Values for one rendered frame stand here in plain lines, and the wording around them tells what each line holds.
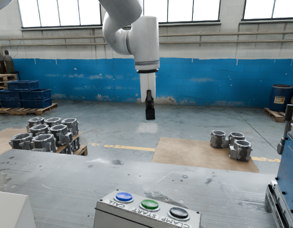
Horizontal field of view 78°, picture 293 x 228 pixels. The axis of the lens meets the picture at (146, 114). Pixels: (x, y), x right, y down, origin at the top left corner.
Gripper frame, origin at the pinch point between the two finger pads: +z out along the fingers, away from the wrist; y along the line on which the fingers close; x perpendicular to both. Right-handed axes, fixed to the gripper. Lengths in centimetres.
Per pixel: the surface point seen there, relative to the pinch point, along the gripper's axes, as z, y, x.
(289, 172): 13.5, 20.4, 38.9
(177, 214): 1.5, 42.1, 3.3
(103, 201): 0.7, 39.7, -8.8
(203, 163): 110, -112, 59
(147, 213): 1.4, 41.8, -1.4
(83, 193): 29.8, 7.6, -28.5
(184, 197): 32.2, 9.9, 11.0
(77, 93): 112, -518, -235
